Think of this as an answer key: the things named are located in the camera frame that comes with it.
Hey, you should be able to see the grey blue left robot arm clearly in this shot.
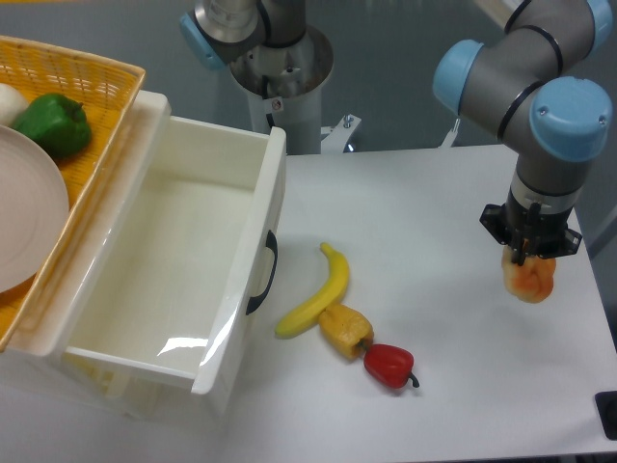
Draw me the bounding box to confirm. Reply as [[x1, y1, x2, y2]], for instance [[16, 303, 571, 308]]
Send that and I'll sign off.
[[179, 0, 307, 70]]

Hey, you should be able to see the white drawer cabinet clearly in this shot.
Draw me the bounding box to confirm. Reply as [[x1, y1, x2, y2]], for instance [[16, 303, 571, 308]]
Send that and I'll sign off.
[[0, 90, 252, 420]]

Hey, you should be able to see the open upper white drawer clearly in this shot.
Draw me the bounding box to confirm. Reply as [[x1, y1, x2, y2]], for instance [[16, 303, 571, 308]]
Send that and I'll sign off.
[[66, 118, 286, 396]]

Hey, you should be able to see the red bell pepper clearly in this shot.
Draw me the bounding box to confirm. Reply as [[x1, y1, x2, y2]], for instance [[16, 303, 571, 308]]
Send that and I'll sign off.
[[363, 343, 420, 392]]

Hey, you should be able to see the yellow bell pepper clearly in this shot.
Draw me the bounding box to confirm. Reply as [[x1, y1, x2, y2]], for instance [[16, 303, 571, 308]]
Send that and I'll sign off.
[[318, 303, 374, 360]]

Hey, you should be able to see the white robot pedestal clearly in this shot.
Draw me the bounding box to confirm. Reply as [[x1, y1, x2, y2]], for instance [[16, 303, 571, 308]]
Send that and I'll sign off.
[[230, 26, 362, 155]]

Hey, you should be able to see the black object at table edge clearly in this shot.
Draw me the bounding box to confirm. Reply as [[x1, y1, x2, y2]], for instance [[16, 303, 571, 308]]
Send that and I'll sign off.
[[595, 391, 617, 441]]

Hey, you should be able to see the black drawer handle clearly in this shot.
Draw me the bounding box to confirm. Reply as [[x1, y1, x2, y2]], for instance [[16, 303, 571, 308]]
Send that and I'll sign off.
[[246, 230, 279, 315]]

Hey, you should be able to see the yellow woven basket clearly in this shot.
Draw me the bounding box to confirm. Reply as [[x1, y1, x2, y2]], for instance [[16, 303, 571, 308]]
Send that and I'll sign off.
[[1, 36, 146, 347]]

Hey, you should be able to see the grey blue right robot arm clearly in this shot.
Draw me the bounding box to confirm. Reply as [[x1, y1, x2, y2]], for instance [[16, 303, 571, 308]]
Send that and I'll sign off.
[[432, 1, 613, 265]]

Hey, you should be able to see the round orange bread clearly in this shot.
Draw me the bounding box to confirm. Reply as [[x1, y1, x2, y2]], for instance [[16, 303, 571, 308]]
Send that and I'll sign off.
[[501, 246, 557, 304]]

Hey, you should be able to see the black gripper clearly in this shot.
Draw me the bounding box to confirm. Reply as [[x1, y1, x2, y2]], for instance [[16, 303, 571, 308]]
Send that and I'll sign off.
[[479, 196, 582, 266]]

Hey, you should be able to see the yellow banana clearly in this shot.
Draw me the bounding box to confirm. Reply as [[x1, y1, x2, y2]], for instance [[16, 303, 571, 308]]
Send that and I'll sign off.
[[275, 242, 350, 339]]

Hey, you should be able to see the pink plate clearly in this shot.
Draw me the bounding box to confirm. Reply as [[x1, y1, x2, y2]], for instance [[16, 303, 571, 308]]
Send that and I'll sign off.
[[1, 126, 69, 291]]

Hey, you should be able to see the green bell pepper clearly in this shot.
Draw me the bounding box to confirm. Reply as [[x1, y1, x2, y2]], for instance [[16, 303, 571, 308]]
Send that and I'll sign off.
[[11, 93, 93, 160]]

